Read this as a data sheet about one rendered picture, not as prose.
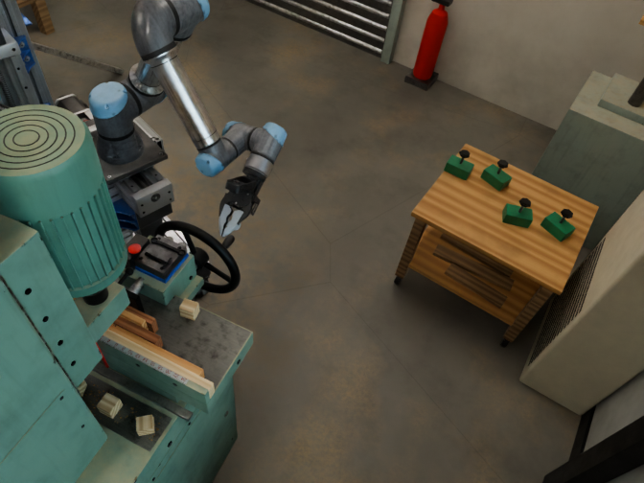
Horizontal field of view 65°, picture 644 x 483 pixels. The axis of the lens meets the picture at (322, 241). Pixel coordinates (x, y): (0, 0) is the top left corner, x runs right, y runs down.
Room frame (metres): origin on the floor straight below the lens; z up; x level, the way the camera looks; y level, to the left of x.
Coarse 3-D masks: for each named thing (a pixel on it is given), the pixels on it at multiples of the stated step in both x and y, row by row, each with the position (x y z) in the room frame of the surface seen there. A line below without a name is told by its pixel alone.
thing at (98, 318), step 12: (108, 288) 0.57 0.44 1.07; (120, 288) 0.57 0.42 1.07; (108, 300) 0.54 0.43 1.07; (120, 300) 0.56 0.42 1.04; (84, 312) 0.50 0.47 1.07; (96, 312) 0.50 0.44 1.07; (108, 312) 0.52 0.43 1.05; (120, 312) 0.55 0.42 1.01; (96, 324) 0.49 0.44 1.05; (108, 324) 0.51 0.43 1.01; (96, 336) 0.47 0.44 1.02
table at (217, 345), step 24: (192, 288) 0.72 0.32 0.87; (168, 312) 0.62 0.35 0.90; (168, 336) 0.56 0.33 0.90; (192, 336) 0.57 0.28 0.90; (216, 336) 0.58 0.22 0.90; (240, 336) 0.59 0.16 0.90; (120, 360) 0.48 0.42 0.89; (192, 360) 0.51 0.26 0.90; (216, 360) 0.52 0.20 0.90; (240, 360) 0.54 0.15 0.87; (168, 384) 0.44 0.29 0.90; (216, 384) 0.46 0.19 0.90
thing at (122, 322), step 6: (120, 318) 0.56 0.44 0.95; (120, 324) 0.55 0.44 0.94; (126, 324) 0.55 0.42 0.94; (132, 324) 0.55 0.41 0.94; (126, 330) 0.54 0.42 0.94; (132, 330) 0.54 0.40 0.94; (138, 330) 0.54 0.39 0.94; (144, 330) 0.55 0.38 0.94; (144, 336) 0.53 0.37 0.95; (150, 336) 0.53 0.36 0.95; (156, 336) 0.53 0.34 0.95; (150, 342) 0.52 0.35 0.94; (156, 342) 0.52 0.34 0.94; (162, 342) 0.54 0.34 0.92
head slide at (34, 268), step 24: (0, 216) 0.46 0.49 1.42; (0, 240) 0.41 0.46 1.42; (24, 240) 0.42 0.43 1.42; (0, 264) 0.37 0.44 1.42; (24, 264) 0.40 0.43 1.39; (48, 264) 0.43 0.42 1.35; (24, 288) 0.38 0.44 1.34; (48, 288) 0.41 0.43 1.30; (48, 312) 0.39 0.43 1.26; (72, 312) 0.43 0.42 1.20; (48, 336) 0.37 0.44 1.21; (72, 336) 0.41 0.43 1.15; (72, 360) 0.38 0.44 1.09; (96, 360) 0.42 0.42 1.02
